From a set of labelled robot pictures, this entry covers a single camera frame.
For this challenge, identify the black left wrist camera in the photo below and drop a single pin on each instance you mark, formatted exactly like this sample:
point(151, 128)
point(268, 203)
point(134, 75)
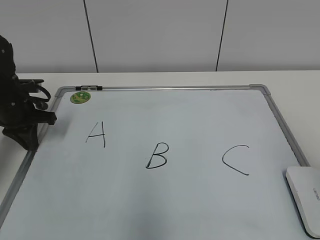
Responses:
point(31, 85)

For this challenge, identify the white whiteboard eraser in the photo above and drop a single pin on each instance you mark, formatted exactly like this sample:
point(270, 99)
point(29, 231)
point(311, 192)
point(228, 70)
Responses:
point(304, 183)

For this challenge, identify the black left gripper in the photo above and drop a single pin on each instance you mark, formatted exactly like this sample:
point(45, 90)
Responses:
point(15, 112)

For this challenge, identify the green round magnet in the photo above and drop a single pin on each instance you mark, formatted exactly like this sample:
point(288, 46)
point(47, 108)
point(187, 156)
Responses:
point(80, 97)

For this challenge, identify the white framed whiteboard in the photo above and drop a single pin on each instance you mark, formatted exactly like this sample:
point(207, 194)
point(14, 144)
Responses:
point(159, 165)

